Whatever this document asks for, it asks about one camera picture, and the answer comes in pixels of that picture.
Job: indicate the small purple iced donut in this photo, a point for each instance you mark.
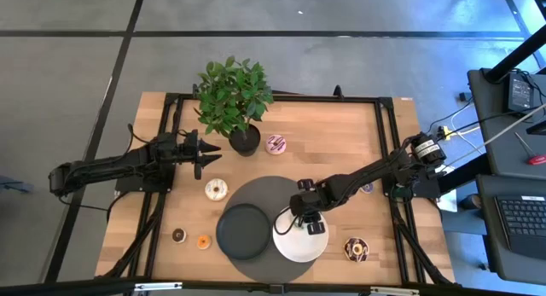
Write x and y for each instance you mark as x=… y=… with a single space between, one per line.
x=369 y=189

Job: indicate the black keyboard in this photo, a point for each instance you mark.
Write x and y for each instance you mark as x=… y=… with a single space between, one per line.
x=524 y=223

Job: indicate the white plate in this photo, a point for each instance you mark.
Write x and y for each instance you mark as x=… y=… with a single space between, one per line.
x=298 y=247

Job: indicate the large chocolate donut pink drizzle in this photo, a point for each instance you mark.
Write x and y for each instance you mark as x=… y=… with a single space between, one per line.
x=350 y=249

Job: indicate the green plant in black pot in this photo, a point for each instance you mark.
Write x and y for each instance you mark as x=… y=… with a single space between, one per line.
x=232 y=95

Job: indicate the yellow plug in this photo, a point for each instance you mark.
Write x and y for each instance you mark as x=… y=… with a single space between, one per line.
x=445 y=131

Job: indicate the pink iced donut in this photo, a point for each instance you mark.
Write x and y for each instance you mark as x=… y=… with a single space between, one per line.
x=270 y=144

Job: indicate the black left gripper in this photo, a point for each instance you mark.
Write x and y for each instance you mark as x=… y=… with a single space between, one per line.
x=192 y=151

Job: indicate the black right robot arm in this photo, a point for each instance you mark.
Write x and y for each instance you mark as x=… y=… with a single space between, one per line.
x=367 y=176

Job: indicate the silver metal bracket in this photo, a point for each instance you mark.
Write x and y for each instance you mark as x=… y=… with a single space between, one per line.
x=158 y=286
x=394 y=291

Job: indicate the dark grey plate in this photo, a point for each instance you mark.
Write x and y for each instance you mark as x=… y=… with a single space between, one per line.
x=243 y=232

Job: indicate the white paper sheet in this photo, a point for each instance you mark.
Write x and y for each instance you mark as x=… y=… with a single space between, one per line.
x=448 y=202

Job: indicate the round grey woven placemat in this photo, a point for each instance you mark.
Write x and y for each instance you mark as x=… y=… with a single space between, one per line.
x=256 y=189

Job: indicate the black metal table frame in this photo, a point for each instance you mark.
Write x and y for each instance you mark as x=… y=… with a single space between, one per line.
x=298 y=98

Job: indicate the white iced sprinkled donut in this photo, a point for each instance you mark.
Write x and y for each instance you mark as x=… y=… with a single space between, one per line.
x=210 y=189

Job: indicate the small orange donut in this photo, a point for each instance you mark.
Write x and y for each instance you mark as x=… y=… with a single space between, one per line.
x=200 y=242

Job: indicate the black crossbeam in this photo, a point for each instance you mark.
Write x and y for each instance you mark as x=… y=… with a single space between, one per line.
x=273 y=288

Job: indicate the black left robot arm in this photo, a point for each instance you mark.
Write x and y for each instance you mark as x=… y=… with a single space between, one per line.
x=106 y=164

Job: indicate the black side desk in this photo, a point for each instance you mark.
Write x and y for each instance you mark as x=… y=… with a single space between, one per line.
x=490 y=245
x=499 y=151

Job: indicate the black power adapter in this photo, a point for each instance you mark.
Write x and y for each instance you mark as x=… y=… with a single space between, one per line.
x=520 y=93

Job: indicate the small chocolate donut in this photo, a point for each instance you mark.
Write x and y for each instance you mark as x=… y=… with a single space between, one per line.
x=175 y=235

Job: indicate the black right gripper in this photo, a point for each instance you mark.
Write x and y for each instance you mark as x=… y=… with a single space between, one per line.
x=307 y=202

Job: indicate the black diagonal pole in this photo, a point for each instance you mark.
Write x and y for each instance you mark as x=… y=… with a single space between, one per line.
x=516 y=55

